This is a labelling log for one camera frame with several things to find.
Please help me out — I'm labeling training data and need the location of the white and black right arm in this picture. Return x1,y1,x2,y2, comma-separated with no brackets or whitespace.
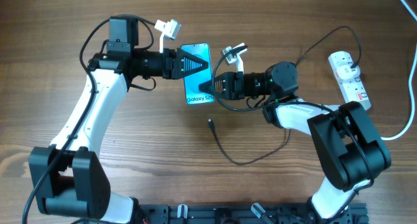
198,62,392,223

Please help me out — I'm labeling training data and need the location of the white USB wall charger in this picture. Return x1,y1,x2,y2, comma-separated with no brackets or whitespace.
334,64,360,83

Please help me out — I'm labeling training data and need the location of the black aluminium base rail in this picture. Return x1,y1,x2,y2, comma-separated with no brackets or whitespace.
133,203,369,224

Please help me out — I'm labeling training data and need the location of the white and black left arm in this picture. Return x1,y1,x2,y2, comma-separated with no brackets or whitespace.
27,14,209,223

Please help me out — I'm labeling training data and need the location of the blue Galaxy S25 smartphone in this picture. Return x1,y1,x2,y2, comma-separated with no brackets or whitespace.
180,43,214,105

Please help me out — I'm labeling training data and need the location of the white power strip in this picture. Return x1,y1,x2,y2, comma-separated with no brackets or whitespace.
328,51,371,110

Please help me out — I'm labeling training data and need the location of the black USB charging cable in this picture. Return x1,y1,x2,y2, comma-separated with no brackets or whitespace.
207,25,363,167

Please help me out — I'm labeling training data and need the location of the white power strip cord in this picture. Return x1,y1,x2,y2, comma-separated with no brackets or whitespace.
379,41,417,141

